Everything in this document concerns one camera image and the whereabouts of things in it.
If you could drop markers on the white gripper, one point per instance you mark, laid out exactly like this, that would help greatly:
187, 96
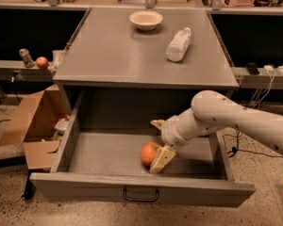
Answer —
170, 131

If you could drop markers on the small grey figurine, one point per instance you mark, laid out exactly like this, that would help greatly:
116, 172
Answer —
26, 57

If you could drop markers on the brown cardboard box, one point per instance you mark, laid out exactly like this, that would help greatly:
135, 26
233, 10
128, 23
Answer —
36, 123

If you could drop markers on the clear plastic water bottle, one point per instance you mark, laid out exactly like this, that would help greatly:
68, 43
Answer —
179, 45

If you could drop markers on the white ceramic bowl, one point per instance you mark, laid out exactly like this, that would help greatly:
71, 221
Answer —
145, 20

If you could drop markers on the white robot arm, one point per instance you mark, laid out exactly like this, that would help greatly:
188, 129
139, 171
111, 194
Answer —
211, 111

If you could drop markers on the grey side shelf right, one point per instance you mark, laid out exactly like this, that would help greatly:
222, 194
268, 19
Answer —
263, 80

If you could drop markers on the black remote on shelf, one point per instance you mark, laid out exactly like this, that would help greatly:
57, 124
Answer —
252, 68

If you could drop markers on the grey side shelf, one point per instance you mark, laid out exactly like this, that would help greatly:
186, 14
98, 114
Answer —
263, 80
15, 70

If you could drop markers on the orange fruit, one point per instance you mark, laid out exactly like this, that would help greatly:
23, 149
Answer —
148, 153

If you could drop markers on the red apple on shelf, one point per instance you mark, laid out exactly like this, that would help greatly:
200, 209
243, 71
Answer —
42, 62

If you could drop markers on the grey open top drawer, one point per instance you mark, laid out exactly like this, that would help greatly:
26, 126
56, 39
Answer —
98, 159

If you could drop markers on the black drawer handle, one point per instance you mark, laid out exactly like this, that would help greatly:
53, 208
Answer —
140, 195

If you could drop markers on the white power strip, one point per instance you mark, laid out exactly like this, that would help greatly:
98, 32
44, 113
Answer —
269, 69

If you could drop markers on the grey side shelf left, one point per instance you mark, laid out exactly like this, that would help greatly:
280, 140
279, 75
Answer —
15, 70

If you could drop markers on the grey cabinet counter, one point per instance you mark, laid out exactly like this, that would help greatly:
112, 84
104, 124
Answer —
126, 72

